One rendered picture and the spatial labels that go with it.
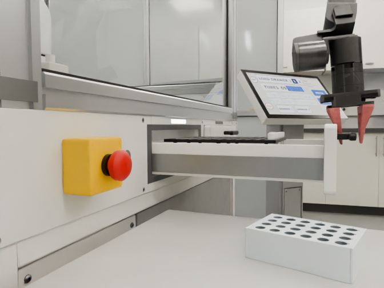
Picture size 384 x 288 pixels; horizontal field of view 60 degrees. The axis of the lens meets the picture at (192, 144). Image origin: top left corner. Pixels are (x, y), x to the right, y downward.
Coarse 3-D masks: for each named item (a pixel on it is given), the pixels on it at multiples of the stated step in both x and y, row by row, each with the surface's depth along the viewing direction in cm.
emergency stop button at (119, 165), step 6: (120, 150) 42; (114, 156) 41; (120, 156) 41; (126, 156) 42; (108, 162) 42; (114, 162) 41; (120, 162) 41; (126, 162) 42; (108, 168) 42; (114, 168) 41; (120, 168) 41; (126, 168) 42; (114, 174) 41; (120, 174) 41; (126, 174) 42; (120, 180) 42
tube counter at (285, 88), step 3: (282, 87) 161; (285, 87) 162; (288, 87) 163; (291, 87) 164; (294, 87) 165; (297, 87) 166; (300, 87) 167; (303, 87) 168; (306, 87) 169; (282, 90) 159; (285, 90) 160; (288, 90) 161; (291, 90) 162; (294, 90) 163; (297, 90) 164; (300, 90) 165; (303, 90) 166; (306, 90) 168
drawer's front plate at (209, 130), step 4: (204, 128) 91; (208, 128) 91; (212, 128) 92; (216, 128) 96; (220, 128) 99; (224, 128) 103; (228, 128) 108; (232, 128) 112; (204, 132) 91; (208, 132) 91; (212, 132) 92; (216, 132) 96; (220, 132) 99; (204, 136) 91; (208, 136) 91; (212, 136) 92; (216, 136) 96; (220, 136) 100; (224, 136) 104; (228, 136) 108; (232, 136) 113
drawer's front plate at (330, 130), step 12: (324, 132) 71; (336, 132) 50; (324, 144) 57; (336, 144) 50; (324, 156) 51; (336, 156) 50; (324, 168) 51; (336, 168) 50; (324, 180) 51; (324, 192) 51
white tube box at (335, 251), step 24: (288, 216) 46; (264, 240) 40; (288, 240) 38; (312, 240) 37; (336, 240) 37; (360, 240) 37; (288, 264) 38; (312, 264) 37; (336, 264) 35; (360, 264) 38
